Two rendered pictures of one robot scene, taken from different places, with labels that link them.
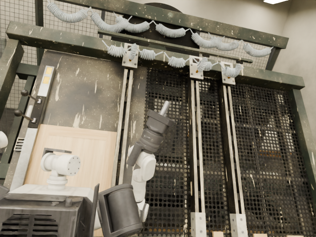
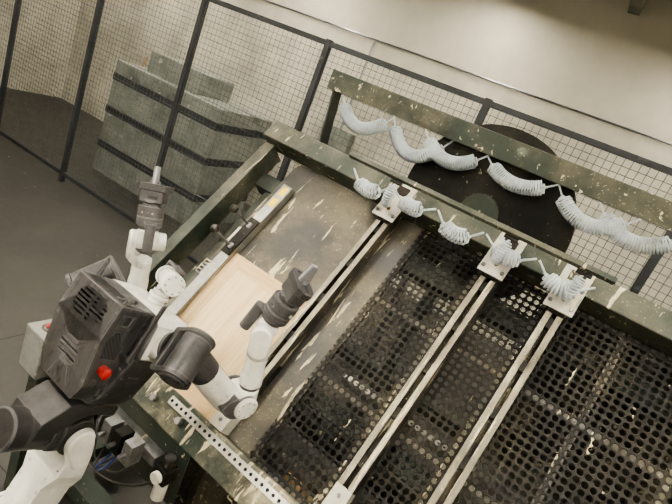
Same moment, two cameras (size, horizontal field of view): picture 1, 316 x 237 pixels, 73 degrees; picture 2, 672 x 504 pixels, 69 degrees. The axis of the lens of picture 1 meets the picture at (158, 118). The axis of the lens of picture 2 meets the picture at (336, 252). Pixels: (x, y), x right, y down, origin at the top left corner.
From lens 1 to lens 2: 94 cm
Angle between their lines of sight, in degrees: 37
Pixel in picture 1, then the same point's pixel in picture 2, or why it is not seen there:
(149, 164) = (259, 336)
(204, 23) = (593, 182)
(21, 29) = (280, 133)
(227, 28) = (650, 205)
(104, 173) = not seen: hidden behind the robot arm
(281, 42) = not seen: outside the picture
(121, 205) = (181, 346)
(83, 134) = (272, 287)
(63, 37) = (320, 153)
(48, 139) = (232, 274)
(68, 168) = (165, 284)
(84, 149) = not seen: hidden behind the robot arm
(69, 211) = (117, 305)
